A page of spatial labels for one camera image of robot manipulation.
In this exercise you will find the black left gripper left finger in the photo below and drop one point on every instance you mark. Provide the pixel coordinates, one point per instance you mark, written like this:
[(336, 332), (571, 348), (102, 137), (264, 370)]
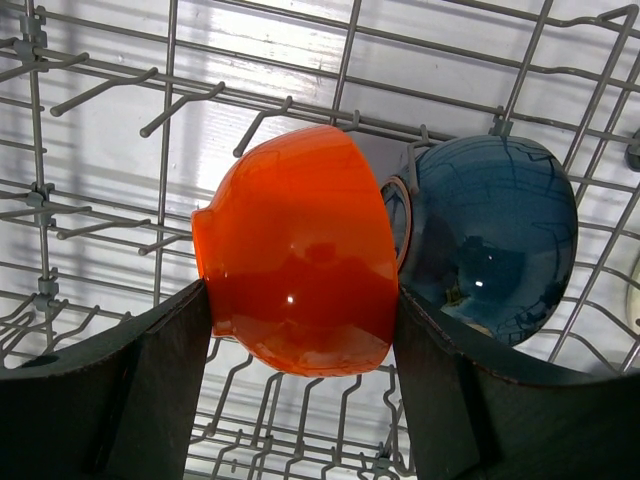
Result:
[(118, 405)]

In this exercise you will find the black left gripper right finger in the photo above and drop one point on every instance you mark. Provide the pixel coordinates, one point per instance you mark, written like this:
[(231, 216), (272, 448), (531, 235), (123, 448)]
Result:
[(478, 409)]

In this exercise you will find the dark blue beige bowl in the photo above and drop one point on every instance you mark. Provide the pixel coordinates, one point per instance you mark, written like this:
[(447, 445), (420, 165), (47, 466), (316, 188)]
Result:
[(485, 229)]

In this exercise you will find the orange bowl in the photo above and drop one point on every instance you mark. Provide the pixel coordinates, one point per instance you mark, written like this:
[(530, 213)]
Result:
[(297, 255)]

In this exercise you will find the cream green round plate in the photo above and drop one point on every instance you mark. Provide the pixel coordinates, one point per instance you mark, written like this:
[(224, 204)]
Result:
[(632, 315)]

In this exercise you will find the grey wire dish rack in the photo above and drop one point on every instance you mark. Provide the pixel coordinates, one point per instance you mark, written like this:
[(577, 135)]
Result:
[(104, 157)]

